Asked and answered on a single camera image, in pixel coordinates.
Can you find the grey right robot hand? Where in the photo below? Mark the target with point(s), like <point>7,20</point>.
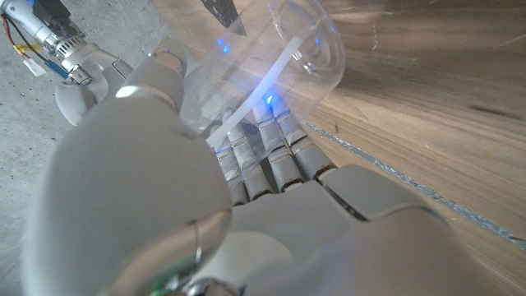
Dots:
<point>88,76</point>

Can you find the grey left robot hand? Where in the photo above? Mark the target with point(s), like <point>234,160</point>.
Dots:
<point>135,197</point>

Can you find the clear pump dispenser bottle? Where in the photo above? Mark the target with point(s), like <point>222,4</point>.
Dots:
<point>304,49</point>

